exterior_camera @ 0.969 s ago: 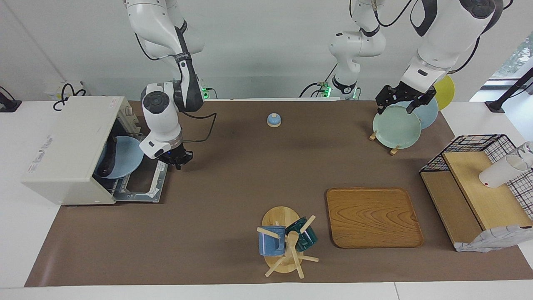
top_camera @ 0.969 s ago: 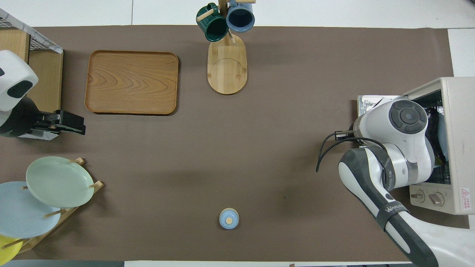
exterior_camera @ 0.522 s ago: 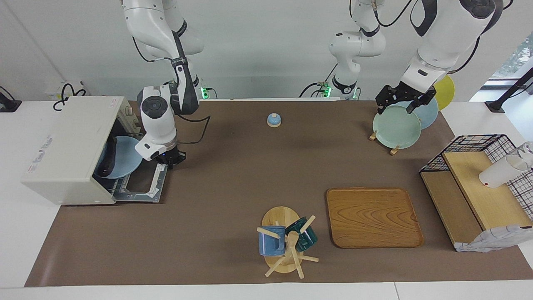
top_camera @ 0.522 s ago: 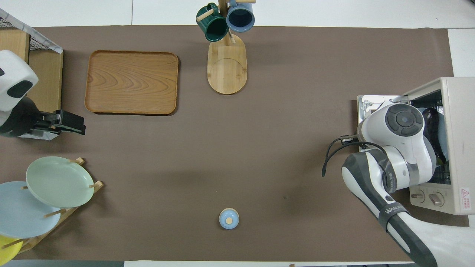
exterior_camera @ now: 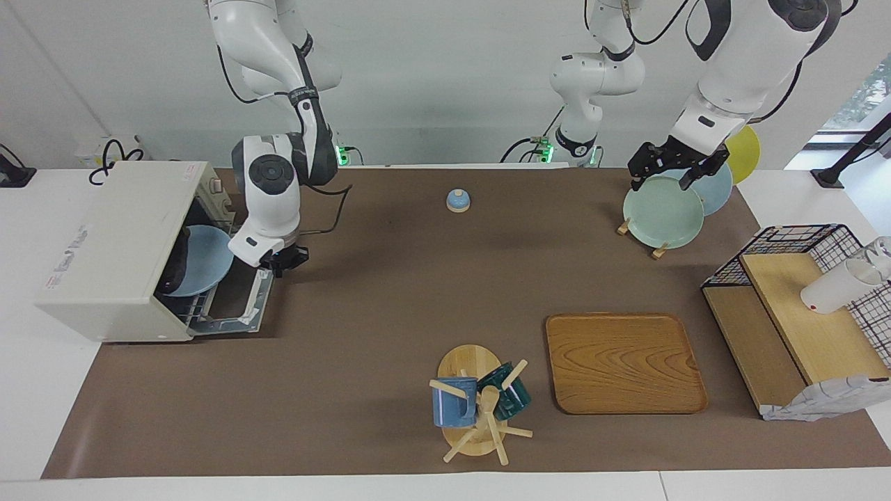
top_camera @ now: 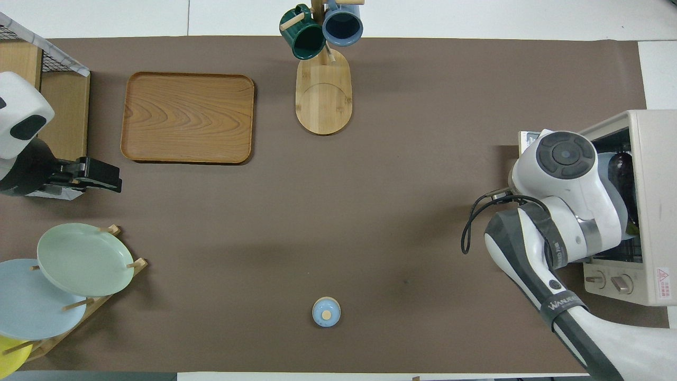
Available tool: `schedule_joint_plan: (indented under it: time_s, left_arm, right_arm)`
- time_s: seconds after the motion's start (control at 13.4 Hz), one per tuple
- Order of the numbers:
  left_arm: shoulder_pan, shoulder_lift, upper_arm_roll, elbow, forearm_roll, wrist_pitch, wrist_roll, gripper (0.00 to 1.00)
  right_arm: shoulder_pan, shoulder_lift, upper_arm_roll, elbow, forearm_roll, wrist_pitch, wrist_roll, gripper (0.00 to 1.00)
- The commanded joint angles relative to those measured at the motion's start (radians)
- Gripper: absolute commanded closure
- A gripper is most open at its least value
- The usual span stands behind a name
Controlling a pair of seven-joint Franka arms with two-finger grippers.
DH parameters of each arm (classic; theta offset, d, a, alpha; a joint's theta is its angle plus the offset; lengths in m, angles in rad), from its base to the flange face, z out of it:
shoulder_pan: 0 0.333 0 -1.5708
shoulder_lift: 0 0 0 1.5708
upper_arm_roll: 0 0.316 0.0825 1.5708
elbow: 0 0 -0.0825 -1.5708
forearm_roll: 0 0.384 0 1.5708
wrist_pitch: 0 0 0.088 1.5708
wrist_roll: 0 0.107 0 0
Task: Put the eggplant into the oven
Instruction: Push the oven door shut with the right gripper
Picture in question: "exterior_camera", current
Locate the dark green ceramic mug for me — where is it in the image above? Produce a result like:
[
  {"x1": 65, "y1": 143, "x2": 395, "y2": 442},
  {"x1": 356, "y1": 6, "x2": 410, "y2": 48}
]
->
[{"x1": 477, "y1": 363, "x2": 533, "y2": 421}]

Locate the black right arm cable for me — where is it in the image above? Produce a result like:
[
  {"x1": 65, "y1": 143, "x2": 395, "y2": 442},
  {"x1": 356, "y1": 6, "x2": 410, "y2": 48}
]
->
[{"x1": 217, "y1": 45, "x2": 353, "y2": 237}]

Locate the blue ceramic mug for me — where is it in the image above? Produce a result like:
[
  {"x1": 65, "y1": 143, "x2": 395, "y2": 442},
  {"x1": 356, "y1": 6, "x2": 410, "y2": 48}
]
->
[{"x1": 432, "y1": 376, "x2": 480, "y2": 429}]

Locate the black camera stand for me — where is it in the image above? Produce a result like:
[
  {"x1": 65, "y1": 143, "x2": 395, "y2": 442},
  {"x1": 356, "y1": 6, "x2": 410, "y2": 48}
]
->
[{"x1": 811, "y1": 111, "x2": 891, "y2": 189}]

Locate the glass oven door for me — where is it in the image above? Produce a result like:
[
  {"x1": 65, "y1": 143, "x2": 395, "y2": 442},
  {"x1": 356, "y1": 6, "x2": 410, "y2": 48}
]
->
[{"x1": 191, "y1": 268, "x2": 274, "y2": 336}]

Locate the black left base cable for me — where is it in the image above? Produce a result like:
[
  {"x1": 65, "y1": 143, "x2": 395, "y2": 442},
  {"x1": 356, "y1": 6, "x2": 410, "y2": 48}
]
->
[{"x1": 500, "y1": 104, "x2": 568, "y2": 164}]

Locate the wooden mug tree stand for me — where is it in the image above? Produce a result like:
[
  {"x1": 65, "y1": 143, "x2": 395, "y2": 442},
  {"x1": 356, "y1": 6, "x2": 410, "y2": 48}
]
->
[{"x1": 428, "y1": 344, "x2": 535, "y2": 466}]

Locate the wire basket with wooden shelf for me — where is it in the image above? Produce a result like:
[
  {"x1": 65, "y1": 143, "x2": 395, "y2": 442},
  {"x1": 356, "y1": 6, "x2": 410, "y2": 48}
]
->
[{"x1": 701, "y1": 223, "x2": 891, "y2": 418}]

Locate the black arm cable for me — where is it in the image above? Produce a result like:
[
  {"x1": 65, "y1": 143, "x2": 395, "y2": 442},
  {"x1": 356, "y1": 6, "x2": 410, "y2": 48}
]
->
[
  {"x1": 585, "y1": 0, "x2": 693, "y2": 46},
  {"x1": 217, "y1": 45, "x2": 353, "y2": 237}
]

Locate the wooden plate rack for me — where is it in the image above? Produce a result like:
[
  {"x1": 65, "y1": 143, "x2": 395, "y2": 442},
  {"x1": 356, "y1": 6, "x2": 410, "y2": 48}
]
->
[{"x1": 617, "y1": 217, "x2": 669, "y2": 260}]

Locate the white cup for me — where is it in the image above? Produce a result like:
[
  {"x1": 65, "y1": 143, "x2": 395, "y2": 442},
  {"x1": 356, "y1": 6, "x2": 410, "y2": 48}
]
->
[{"x1": 800, "y1": 256, "x2": 891, "y2": 315}]

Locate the brown table mat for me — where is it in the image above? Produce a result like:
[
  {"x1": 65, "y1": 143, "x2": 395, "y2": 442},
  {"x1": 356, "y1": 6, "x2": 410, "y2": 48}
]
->
[{"x1": 40, "y1": 167, "x2": 891, "y2": 479}]

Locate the pale green plate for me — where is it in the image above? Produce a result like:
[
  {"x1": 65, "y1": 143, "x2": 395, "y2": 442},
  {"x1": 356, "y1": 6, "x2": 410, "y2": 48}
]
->
[{"x1": 622, "y1": 176, "x2": 707, "y2": 250}]

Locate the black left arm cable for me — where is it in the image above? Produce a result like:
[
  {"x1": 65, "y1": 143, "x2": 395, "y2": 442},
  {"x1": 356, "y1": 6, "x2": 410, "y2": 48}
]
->
[{"x1": 585, "y1": 0, "x2": 693, "y2": 46}]

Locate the white toaster oven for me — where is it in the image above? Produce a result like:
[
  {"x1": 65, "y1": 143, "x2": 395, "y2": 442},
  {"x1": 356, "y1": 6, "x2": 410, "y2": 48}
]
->
[{"x1": 35, "y1": 161, "x2": 241, "y2": 343}]

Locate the wooden serving tray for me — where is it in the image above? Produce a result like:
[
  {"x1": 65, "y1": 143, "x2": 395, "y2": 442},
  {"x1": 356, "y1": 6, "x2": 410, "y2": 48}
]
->
[{"x1": 544, "y1": 312, "x2": 709, "y2": 415}]

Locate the black coiled power cable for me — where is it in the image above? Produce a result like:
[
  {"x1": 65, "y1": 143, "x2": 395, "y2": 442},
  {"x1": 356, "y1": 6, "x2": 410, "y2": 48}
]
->
[{"x1": 88, "y1": 139, "x2": 145, "y2": 186}]

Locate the clear glass cup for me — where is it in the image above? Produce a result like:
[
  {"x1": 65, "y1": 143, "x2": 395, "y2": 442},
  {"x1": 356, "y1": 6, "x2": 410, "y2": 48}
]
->
[{"x1": 860, "y1": 237, "x2": 891, "y2": 283}]

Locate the black clamp mount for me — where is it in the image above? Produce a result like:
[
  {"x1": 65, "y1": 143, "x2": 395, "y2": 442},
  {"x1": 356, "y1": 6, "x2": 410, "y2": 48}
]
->
[{"x1": 0, "y1": 144, "x2": 37, "y2": 189}]

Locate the yellow plate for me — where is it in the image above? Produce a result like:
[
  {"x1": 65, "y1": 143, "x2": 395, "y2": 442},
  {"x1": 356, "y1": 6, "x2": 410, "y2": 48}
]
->
[{"x1": 724, "y1": 125, "x2": 762, "y2": 185}]

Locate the white grid-patterned cloth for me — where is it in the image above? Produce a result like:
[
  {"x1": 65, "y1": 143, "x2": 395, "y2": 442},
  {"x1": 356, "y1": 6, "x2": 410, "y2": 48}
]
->
[{"x1": 760, "y1": 275, "x2": 891, "y2": 422}]

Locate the light blue racked plate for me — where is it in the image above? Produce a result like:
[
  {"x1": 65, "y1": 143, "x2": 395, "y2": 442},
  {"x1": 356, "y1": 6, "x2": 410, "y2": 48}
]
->
[{"x1": 686, "y1": 161, "x2": 734, "y2": 216}]

